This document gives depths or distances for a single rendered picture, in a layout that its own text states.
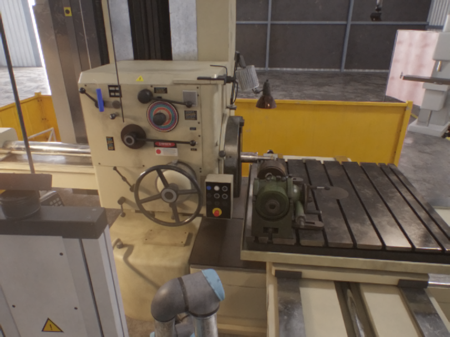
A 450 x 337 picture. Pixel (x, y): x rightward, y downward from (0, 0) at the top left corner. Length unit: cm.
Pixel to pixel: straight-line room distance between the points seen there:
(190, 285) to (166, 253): 136
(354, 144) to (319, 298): 280
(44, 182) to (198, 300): 65
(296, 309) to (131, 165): 124
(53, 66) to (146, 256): 157
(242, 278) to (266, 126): 240
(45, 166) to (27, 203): 189
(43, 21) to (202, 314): 229
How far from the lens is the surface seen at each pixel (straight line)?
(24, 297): 96
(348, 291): 216
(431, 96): 770
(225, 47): 237
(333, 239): 202
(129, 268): 255
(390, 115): 453
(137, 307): 280
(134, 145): 193
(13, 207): 79
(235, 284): 243
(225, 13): 236
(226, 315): 266
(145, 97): 177
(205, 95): 176
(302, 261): 202
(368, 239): 209
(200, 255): 242
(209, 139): 182
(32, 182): 77
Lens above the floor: 216
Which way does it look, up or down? 25 degrees down
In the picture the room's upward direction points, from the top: straight up
